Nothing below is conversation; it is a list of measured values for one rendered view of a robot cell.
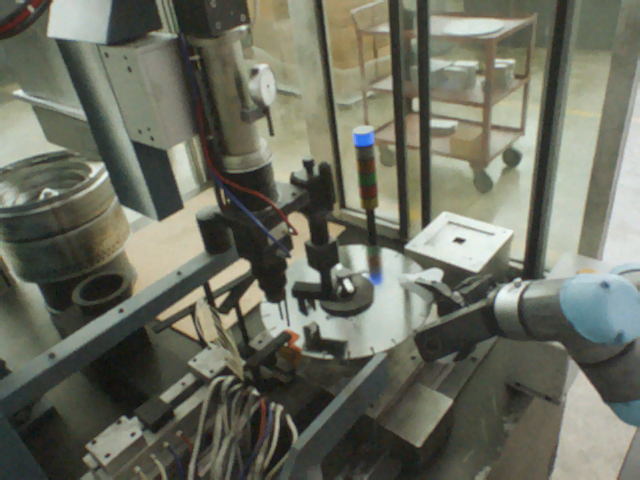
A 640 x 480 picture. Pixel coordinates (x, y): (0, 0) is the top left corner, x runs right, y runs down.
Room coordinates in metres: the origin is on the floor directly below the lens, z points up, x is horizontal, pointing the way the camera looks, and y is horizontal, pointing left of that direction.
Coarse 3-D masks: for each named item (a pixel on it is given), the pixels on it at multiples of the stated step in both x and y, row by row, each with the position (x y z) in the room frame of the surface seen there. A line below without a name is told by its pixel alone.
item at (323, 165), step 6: (324, 162) 0.69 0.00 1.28; (318, 168) 0.69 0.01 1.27; (324, 168) 0.68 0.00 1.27; (330, 168) 0.68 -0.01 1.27; (324, 174) 0.68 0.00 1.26; (330, 174) 0.68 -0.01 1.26; (324, 180) 0.68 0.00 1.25; (330, 180) 0.68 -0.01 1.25; (324, 186) 0.69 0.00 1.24; (330, 186) 0.69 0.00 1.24; (324, 192) 0.69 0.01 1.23; (330, 192) 0.68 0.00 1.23; (330, 198) 0.68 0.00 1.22; (330, 204) 0.68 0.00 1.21; (330, 210) 0.68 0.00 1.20
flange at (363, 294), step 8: (360, 280) 0.81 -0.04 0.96; (368, 280) 0.81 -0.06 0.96; (344, 288) 0.78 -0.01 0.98; (360, 288) 0.79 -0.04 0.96; (368, 288) 0.79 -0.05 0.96; (344, 296) 0.77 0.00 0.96; (352, 296) 0.77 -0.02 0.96; (360, 296) 0.77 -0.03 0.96; (368, 296) 0.76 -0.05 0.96; (320, 304) 0.77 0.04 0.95; (328, 304) 0.76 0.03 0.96; (336, 304) 0.75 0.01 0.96; (344, 304) 0.75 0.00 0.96; (352, 304) 0.75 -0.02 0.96; (360, 304) 0.74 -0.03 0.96; (368, 304) 0.75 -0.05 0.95; (336, 312) 0.74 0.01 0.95; (344, 312) 0.73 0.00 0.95; (352, 312) 0.73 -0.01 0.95
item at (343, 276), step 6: (342, 270) 0.80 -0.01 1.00; (348, 270) 0.79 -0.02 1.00; (360, 270) 0.79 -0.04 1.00; (366, 270) 0.79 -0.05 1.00; (336, 276) 0.78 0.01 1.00; (342, 276) 0.78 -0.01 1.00; (348, 276) 0.78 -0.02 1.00; (336, 282) 0.79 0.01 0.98; (342, 282) 0.78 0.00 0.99; (348, 282) 0.76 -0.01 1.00; (348, 288) 0.75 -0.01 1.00
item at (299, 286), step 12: (324, 276) 0.71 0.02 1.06; (300, 288) 0.73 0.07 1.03; (312, 288) 0.72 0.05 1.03; (324, 288) 0.71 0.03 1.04; (336, 288) 0.72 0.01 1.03; (300, 300) 0.73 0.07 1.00; (312, 300) 0.73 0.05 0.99; (324, 300) 0.71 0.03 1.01; (336, 300) 0.70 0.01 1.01; (300, 312) 0.73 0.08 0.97
